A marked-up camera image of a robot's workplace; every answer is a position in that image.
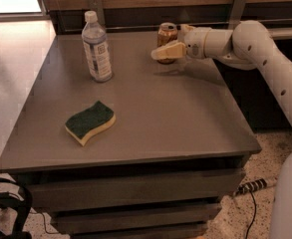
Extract green and yellow sponge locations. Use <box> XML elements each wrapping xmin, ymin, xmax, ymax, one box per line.
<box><xmin>65</xmin><ymin>101</ymin><xmax>116</xmax><ymax>146</ymax></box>

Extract orange soda can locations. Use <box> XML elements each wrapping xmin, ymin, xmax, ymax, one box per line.
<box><xmin>156</xmin><ymin>22</ymin><xmax>178</xmax><ymax>65</ymax></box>

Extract clear plastic water bottle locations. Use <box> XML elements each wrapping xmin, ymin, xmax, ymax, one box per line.
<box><xmin>82</xmin><ymin>11</ymin><xmax>113</xmax><ymax>82</ymax></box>

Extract black power cable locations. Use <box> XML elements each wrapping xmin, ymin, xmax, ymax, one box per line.
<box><xmin>244</xmin><ymin>190</ymin><xmax>257</xmax><ymax>239</ymax></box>

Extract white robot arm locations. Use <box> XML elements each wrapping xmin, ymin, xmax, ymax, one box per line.
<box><xmin>150</xmin><ymin>20</ymin><xmax>292</xmax><ymax>239</ymax></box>

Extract striped power strip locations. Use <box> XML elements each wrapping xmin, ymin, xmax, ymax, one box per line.
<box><xmin>233</xmin><ymin>177</ymin><xmax>277</xmax><ymax>196</ymax></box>

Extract black headset and cables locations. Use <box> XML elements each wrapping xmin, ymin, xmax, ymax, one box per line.
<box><xmin>0</xmin><ymin>172</ymin><xmax>34</xmax><ymax>239</ymax></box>

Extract right metal wall bracket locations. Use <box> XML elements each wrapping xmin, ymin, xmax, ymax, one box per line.
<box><xmin>228</xmin><ymin>0</ymin><xmax>247</xmax><ymax>30</ymax></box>

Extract metal wall bracket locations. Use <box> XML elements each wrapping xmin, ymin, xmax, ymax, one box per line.
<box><xmin>88</xmin><ymin>0</ymin><xmax>105</xmax><ymax>25</ymax></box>
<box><xmin>228</xmin><ymin>0</ymin><xmax>247</xmax><ymax>30</ymax></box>

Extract left metal wall bracket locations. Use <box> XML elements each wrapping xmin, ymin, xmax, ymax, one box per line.
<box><xmin>88</xmin><ymin>0</ymin><xmax>105</xmax><ymax>25</ymax></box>

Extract grey drawer cabinet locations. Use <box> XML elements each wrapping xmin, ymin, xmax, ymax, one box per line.
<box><xmin>0</xmin><ymin>32</ymin><xmax>260</xmax><ymax>239</ymax></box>

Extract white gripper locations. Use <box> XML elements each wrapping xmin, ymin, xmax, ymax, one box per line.
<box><xmin>150</xmin><ymin>24</ymin><xmax>210</xmax><ymax>61</ymax></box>

